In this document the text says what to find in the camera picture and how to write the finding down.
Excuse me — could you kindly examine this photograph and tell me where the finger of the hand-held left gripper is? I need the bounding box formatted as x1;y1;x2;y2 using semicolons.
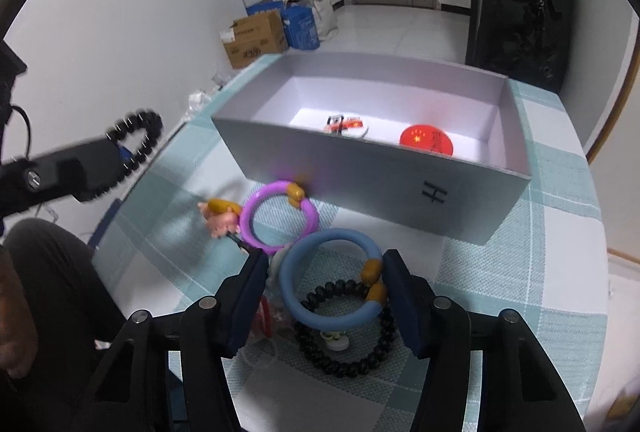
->
17;134;132;204

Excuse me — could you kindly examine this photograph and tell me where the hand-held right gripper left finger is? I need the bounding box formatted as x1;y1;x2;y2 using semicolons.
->
70;251;271;432

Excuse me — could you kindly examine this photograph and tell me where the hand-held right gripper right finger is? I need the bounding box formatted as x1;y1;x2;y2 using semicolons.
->
382;249;587;432

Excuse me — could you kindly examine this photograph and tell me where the small red and clear charm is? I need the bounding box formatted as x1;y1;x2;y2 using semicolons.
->
250;294;276;343

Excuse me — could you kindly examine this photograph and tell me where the blue bracelet with amber beads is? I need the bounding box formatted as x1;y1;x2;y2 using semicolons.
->
277;228;388;333

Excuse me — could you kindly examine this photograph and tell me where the black bead bracelet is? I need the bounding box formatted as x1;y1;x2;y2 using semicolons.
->
294;279;401;379
106;110;164;185

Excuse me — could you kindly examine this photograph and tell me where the purple plastic bracelet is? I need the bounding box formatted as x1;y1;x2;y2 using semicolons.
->
240;180;319;255

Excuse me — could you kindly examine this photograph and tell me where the pink pig charm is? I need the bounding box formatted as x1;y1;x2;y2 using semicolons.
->
198;198;251;258

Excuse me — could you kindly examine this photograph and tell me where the grey cardboard box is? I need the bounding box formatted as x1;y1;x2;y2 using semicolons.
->
210;52;532;246

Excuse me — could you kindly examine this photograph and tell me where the small white charm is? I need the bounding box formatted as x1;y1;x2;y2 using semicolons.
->
320;331;351;353

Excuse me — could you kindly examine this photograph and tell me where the person's leg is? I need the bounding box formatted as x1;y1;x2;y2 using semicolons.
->
0;218;128;432

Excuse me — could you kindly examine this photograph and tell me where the clear plastic bag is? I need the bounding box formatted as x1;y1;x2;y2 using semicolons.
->
187;72;236;118

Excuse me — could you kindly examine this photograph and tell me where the teal checkered tablecloth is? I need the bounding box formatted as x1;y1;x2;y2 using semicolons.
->
90;54;608;432

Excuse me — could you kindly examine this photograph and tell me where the red round badge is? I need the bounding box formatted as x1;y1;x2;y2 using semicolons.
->
400;124;454;157

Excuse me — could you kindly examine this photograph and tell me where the white round badge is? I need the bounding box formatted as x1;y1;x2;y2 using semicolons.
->
321;113;369;138

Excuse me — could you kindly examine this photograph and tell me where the brown cardboard box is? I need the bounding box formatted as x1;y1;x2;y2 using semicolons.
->
220;10;289;69

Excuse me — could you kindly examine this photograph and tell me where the blue bag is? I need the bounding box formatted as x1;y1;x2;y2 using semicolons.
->
246;0;321;50

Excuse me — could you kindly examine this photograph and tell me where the wooden door trim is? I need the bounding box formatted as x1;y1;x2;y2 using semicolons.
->
585;17;640;163

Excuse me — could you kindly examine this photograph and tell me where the black hanging bag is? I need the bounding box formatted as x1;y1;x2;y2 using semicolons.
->
465;0;573;95

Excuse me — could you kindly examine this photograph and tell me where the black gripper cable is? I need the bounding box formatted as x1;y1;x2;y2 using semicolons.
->
9;106;32;159

